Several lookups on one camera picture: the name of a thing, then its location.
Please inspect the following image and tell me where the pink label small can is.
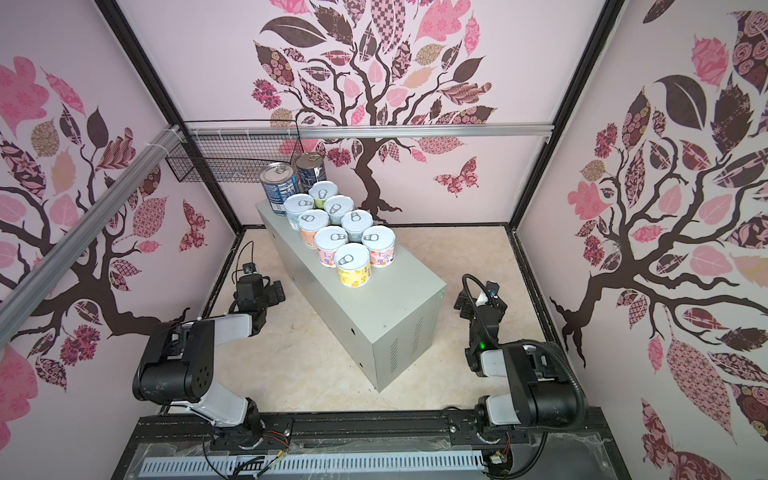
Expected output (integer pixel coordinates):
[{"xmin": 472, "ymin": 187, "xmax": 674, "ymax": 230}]
[{"xmin": 314, "ymin": 226, "xmax": 348, "ymax": 268}]

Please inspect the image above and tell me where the orange label small can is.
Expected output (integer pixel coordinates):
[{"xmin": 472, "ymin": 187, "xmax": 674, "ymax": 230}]
[{"xmin": 298, "ymin": 209, "xmax": 330, "ymax": 249}]

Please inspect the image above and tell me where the yellow label small can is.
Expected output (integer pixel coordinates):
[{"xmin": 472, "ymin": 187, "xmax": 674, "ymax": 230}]
[{"xmin": 334, "ymin": 243, "xmax": 371, "ymax": 288}]

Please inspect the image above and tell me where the teal label small can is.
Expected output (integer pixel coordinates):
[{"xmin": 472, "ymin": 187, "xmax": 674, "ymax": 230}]
[{"xmin": 284, "ymin": 193, "xmax": 315, "ymax": 231}]

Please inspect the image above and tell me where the pale blue small can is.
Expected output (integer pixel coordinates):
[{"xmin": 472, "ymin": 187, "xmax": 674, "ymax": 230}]
[{"xmin": 341, "ymin": 209, "xmax": 373, "ymax": 243}]

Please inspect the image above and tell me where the light green small can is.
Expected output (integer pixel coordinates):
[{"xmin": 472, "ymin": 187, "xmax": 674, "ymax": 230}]
[{"xmin": 308, "ymin": 180, "xmax": 338, "ymax": 209}]

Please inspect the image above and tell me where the blue white label can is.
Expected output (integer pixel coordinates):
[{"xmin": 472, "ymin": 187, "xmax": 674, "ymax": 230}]
[{"xmin": 259, "ymin": 162, "xmax": 300, "ymax": 216}]

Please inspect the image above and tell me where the pink floral small can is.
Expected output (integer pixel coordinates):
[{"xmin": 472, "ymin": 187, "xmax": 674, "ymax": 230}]
[{"xmin": 362, "ymin": 225, "xmax": 396, "ymax": 268}]

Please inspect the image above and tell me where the dark blue tall can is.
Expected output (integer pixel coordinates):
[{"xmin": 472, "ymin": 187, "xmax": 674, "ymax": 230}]
[{"xmin": 295, "ymin": 152, "xmax": 327, "ymax": 192}]

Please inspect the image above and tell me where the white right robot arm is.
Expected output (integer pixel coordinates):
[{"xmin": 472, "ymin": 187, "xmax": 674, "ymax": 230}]
[{"xmin": 454, "ymin": 291, "xmax": 587, "ymax": 431}]

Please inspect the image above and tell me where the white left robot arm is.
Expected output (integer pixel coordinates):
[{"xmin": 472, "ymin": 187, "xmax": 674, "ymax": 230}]
[{"xmin": 132, "ymin": 273, "xmax": 286, "ymax": 446}]

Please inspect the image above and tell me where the grey metal cabinet counter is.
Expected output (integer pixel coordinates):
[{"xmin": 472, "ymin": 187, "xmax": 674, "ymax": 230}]
[{"xmin": 256, "ymin": 201, "xmax": 446, "ymax": 391}]

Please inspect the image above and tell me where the silver aluminium crossbar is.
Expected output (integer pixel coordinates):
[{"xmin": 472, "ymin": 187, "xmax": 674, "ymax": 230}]
[{"xmin": 187, "ymin": 122, "xmax": 554, "ymax": 139}]

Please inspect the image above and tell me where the silver diagonal aluminium bar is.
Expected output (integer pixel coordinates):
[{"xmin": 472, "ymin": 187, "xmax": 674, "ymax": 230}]
[{"xmin": 1, "ymin": 125, "xmax": 183, "ymax": 345}]

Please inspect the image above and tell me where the black wire mesh basket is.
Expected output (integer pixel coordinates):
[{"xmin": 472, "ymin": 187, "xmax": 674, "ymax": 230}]
[{"xmin": 165, "ymin": 119, "xmax": 307, "ymax": 183}]

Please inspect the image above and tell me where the white slotted cable duct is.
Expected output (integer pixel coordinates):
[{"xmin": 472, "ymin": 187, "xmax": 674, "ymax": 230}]
[{"xmin": 129, "ymin": 451, "xmax": 487, "ymax": 479}]

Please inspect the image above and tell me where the black aluminium frame rail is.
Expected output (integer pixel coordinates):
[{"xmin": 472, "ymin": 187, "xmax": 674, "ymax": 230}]
[{"xmin": 111, "ymin": 407, "xmax": 630, "ymax": 479}]

